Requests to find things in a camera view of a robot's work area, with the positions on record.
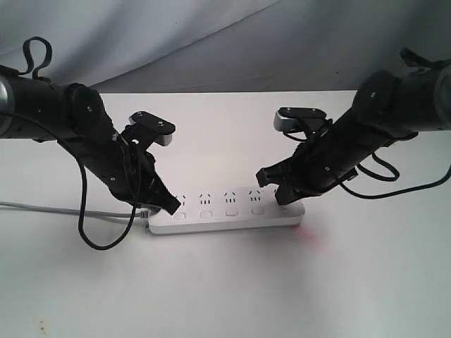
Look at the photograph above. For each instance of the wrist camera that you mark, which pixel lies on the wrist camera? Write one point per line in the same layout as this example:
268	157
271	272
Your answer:
147	129
290	119

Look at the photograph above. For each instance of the grey backdrop cloth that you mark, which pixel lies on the grey backdrop cloth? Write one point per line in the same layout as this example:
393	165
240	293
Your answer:
224	46

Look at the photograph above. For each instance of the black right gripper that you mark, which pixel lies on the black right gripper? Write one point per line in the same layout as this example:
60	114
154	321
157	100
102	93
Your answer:
327	159

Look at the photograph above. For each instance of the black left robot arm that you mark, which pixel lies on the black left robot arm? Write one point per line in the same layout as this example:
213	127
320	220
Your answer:
75	117

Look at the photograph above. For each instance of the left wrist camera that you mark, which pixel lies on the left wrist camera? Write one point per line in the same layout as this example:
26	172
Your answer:
147	129

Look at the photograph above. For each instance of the white five-outlet power strip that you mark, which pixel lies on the white five-outlet power strip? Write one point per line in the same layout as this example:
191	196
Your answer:
234	209

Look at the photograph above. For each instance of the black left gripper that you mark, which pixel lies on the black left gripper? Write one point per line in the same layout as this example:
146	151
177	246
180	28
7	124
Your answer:
134	179

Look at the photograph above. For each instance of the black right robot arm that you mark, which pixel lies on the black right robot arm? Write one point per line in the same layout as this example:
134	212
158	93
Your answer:
386	109

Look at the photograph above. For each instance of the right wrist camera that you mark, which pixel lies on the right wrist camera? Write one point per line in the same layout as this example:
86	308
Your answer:
290	119

